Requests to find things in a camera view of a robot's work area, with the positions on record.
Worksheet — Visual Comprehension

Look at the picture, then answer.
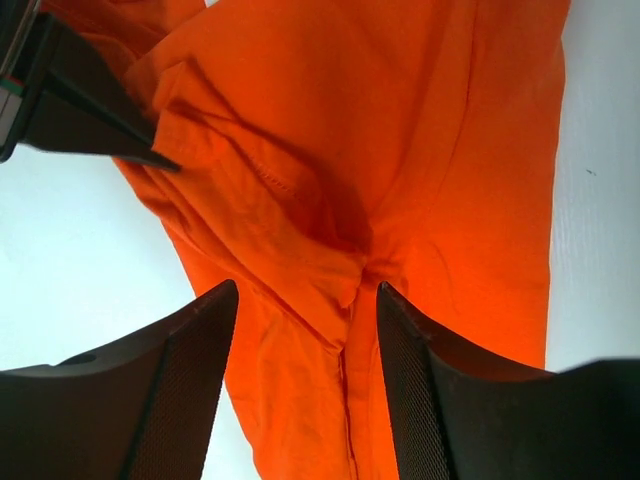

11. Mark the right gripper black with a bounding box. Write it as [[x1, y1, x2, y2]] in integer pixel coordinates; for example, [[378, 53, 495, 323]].
[[1, 0, 180, 172]]

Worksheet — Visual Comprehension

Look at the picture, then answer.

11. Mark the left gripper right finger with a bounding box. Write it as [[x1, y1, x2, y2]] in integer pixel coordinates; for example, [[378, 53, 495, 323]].
[[376, 283, 639, 479]]

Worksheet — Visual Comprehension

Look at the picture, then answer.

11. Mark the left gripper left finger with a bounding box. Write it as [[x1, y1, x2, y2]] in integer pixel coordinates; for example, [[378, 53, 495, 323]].
[[1, 280, 238, 479]]

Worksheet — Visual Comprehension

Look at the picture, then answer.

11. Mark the orange t shirt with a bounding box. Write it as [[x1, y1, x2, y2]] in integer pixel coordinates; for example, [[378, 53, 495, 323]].
[[43, 1, 570, 479]]

